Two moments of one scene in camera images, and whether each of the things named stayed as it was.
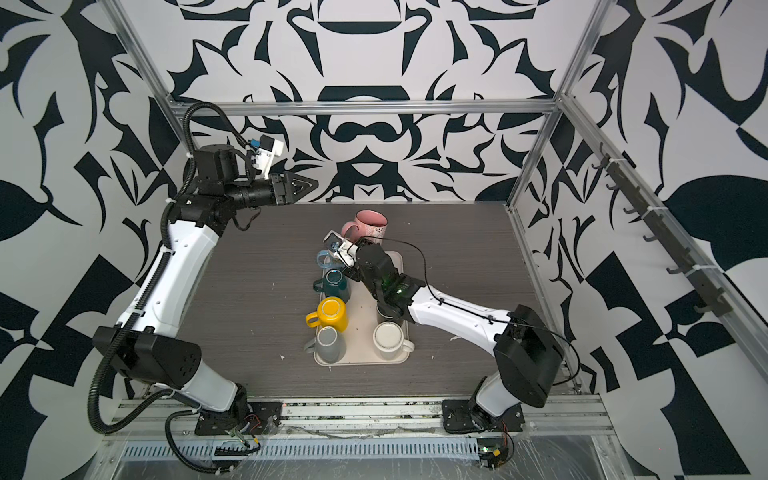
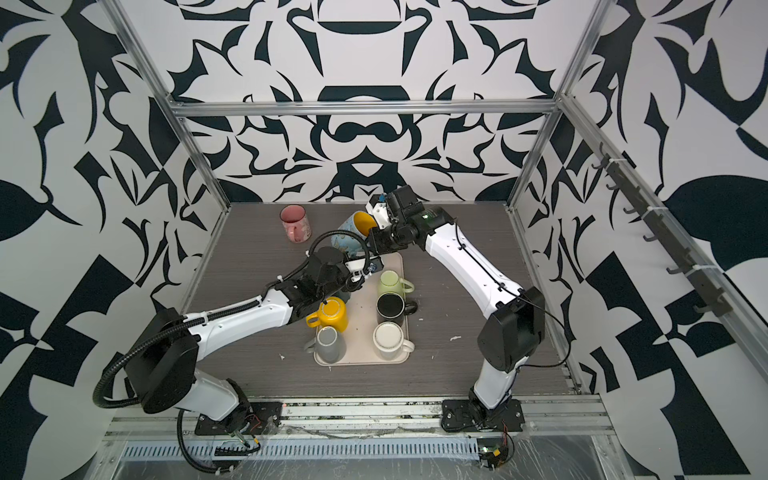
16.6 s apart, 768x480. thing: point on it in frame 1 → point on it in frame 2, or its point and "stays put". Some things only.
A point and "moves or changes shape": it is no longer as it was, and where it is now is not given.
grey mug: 328,345 stays put
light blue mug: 327,260 moves or changes shape
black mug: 386,312 stays put
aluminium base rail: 542,417 stays put
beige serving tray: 361,315 stays put
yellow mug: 331,312 stays put
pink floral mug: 368,224 → 295,223
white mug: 388,339 stays put
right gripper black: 370,245 → 377,248
